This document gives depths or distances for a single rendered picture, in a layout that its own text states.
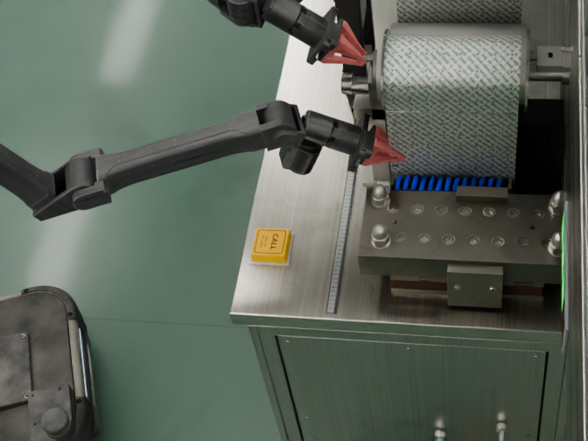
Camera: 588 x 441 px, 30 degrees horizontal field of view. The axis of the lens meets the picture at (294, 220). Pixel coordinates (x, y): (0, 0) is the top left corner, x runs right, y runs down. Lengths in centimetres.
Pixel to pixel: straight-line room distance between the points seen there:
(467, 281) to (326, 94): 66
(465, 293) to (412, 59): 44
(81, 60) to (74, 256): 89
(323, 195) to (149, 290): 117
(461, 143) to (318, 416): 75
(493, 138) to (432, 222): 19
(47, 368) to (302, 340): 99
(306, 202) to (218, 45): 178
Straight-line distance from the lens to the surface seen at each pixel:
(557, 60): 197
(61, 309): 309
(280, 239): 220
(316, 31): 197
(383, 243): 202
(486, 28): 211
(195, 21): 411
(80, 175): 204
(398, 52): 196
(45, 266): 351
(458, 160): 209
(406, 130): 204
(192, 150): 201
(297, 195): 229
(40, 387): 297
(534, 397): 230
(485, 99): 197
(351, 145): 205
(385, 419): 244
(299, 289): 215
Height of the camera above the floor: 266
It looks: 51 degrees down
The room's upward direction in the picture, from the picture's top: 12 degrees counter-clockwise
